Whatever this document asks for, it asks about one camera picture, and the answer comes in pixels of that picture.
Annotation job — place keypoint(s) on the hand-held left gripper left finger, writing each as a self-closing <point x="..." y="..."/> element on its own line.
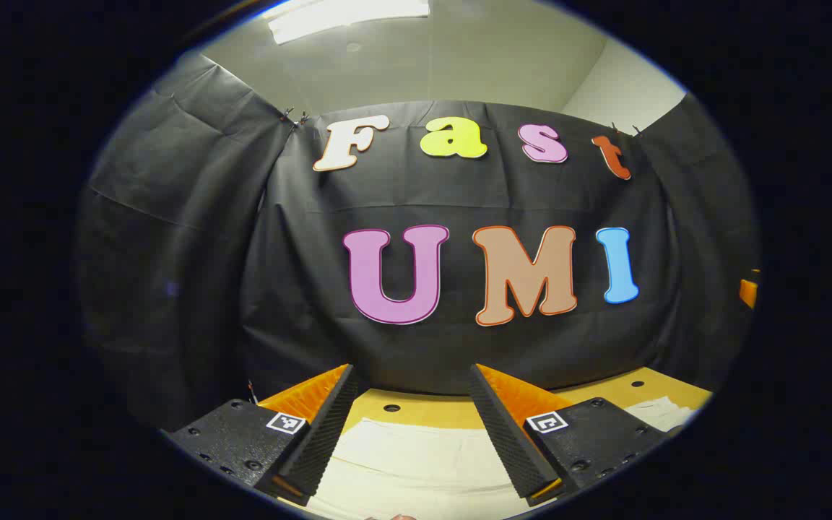
<point x="321" y="442"/>

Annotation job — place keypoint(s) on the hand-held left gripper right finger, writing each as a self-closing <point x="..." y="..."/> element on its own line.
<point x="506" y="442"/>

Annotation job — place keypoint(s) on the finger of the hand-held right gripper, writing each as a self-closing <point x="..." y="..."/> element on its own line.
<point x="749" y="291"/>

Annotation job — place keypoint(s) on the cream white jeans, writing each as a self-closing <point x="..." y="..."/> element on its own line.
<point x="416" y="469"/>

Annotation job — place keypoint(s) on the black backdrop cloth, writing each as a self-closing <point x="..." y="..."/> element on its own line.
<point x="315" y="289"/>

